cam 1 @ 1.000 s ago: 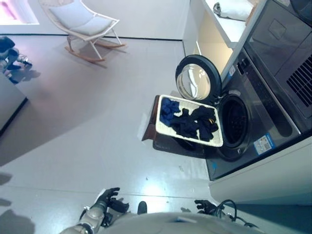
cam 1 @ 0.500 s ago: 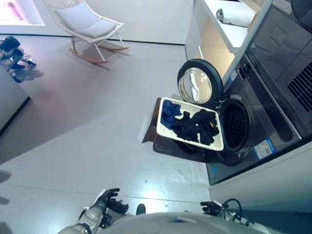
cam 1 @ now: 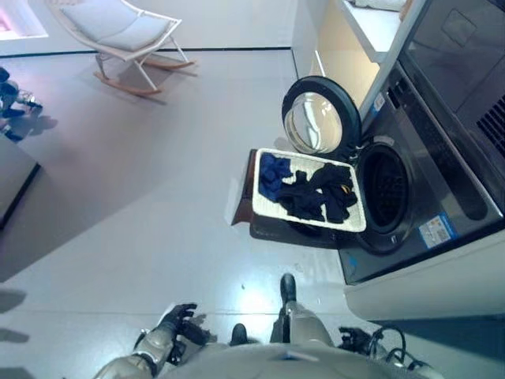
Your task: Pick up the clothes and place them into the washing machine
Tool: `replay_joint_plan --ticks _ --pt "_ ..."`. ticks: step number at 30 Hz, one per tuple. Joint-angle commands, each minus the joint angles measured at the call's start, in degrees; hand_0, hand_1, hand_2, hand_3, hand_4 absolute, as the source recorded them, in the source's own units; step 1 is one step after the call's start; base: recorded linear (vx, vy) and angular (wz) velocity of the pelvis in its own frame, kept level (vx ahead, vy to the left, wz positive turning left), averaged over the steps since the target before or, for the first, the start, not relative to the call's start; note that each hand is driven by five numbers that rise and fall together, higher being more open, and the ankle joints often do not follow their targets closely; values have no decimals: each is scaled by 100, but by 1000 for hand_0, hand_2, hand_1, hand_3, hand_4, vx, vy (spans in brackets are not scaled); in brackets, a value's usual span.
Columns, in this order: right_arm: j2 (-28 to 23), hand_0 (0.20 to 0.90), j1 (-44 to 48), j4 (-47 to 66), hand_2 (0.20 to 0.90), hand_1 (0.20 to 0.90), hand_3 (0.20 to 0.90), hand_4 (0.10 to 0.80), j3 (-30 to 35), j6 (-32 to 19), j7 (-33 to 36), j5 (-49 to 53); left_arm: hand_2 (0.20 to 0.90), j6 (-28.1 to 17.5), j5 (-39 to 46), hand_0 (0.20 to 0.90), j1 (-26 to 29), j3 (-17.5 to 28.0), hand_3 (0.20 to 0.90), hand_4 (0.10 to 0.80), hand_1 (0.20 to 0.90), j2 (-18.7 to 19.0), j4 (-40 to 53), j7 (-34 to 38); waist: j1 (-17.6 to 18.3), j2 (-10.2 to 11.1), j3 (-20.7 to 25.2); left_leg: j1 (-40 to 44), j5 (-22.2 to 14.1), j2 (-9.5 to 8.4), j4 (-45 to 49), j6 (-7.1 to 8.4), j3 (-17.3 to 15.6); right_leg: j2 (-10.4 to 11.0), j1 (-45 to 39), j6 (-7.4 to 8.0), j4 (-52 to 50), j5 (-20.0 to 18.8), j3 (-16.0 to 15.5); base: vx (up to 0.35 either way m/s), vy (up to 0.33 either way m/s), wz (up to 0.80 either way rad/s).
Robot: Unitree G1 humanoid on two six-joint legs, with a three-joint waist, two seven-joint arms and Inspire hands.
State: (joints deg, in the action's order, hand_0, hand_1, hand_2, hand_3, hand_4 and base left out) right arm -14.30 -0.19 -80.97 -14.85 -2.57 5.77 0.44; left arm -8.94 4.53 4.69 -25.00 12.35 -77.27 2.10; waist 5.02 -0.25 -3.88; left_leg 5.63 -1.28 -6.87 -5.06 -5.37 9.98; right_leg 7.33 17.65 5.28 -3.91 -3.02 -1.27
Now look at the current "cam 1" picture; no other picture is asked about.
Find grey robot torso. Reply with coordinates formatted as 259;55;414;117
165;341;435;379

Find black garment with yellow logo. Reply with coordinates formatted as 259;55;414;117
310;163;358;223

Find light grey chair cushion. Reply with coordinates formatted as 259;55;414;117
61;0;171;51

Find plain black garment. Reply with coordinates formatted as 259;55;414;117
275;169;329;223

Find white shelf cabinet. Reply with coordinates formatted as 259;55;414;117
291;0;408;119

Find white appliance plinth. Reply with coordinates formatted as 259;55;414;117
342;219;505;321

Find silver right robot leg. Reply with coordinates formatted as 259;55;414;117
270;273;341;349

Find grey partition wall panel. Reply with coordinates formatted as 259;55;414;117
0;133;41;231

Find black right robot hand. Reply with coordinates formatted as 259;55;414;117
339;325;372;352

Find dark grey washing machine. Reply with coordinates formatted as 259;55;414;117
338;62;505;286

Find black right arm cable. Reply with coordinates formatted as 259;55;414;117
368;323;410;366

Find black glass stacked appliance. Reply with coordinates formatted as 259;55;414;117
397;0;505;153

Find dark brown stool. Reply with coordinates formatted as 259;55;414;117
230;148;341;250

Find white rocking chair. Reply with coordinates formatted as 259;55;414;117
47;0;199;98

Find white wicker laundry basket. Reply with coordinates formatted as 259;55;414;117
251;148;368;233

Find idle humanoid robot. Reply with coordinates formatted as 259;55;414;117
0;66;45;141

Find round glass washing machine door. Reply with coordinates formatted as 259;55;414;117
280;75;362;157

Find blue garment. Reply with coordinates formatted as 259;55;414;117
259;153;294;201

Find small blue rectangular sticker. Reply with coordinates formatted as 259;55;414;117
370;93;386;119

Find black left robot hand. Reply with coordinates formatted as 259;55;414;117
159;302;210;347

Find blue white energy label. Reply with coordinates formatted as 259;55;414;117
417;212;461;250

